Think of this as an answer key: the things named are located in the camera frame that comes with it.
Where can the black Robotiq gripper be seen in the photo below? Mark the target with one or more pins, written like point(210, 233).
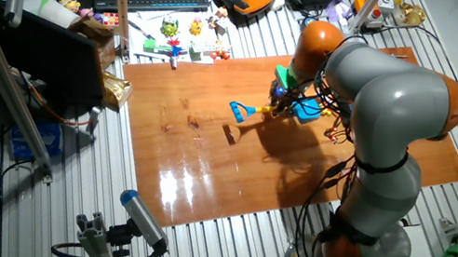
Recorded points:
point(283, 94)

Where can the green toy with white tag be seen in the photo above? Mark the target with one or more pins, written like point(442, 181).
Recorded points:
point(195, 52)

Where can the gold foil bag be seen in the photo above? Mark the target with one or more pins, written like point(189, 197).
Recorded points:
point(116, 91)

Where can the short aluminium profile post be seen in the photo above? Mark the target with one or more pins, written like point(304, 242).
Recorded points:
point(366, 6)

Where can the silver camera blue cap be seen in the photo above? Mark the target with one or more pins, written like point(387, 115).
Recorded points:
point(142, 217)

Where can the silver cylinder webcam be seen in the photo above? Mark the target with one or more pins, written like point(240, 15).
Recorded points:
point(15, 3)

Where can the dark pen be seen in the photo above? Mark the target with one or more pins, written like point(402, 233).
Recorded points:
point(140, 29)

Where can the green frog toy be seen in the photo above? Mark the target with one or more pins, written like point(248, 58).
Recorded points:
point(169, 27)

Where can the aluminium camera mount profile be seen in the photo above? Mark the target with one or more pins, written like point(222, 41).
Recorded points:
point(95, 242)

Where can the small pink toy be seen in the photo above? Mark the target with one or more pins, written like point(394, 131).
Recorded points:
point(85, 12)

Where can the clear purple plastic bag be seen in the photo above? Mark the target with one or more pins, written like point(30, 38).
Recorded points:
point(338, 11)

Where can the brown wooden board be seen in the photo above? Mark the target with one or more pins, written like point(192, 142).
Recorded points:
point(224, 184)

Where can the small yellow figure toy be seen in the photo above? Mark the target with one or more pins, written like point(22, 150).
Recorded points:
point(70, 4)

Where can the red crab toy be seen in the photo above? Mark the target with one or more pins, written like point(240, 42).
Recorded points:
point(220, 54)

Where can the green gripper adapter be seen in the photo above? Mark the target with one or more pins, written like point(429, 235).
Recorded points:
point(285, 77)

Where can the small colourful cube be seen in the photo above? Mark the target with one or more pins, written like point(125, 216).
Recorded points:
point(110, 20)

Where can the white button box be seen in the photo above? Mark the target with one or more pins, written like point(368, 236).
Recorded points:
point(386, 2)

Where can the small orange object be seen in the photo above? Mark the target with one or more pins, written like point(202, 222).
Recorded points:
point(361, 3)

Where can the brown monkey toy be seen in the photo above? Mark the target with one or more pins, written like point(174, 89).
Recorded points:
point(219, 18)

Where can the green stick toy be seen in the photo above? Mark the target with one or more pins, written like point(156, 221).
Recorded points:
point(150, 44)

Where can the black monitor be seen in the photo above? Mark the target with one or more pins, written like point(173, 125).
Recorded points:
point(48, 54)

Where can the small black round puck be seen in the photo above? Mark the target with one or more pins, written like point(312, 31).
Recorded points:
point(308, 20)

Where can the blue box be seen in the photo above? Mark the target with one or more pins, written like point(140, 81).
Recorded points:
point(38, 139)

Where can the white paper sheet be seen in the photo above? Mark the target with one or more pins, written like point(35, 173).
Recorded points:
point(139, 49)

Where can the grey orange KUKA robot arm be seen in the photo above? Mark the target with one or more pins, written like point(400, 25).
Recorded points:
point(393, 105)

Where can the yellow chick toy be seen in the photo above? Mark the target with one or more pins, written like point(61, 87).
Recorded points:
point(196, 26)

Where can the blue yellow toy shovel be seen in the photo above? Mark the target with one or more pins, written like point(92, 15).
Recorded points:
point(307, 110)

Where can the red emergency stop button box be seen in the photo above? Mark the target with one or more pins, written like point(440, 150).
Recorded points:
point(375, 18)

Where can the blue red plane toy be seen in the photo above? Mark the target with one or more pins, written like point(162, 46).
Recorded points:
point(175, 50)

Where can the gold shiny object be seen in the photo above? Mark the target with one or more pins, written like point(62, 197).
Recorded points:
point(410, 14)

